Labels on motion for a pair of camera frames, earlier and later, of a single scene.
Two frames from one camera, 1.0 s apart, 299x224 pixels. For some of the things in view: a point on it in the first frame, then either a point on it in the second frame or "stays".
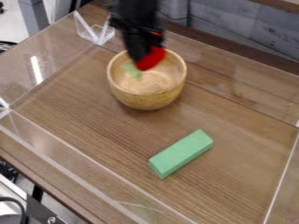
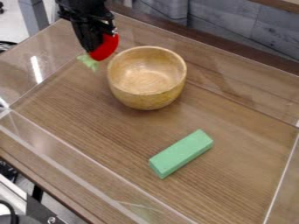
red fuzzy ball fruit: [157, 54] -> [105, 51]
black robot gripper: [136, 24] -> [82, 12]
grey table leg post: [34, 13] stays
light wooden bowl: [150, 88] stays
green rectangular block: [178, 155] stays
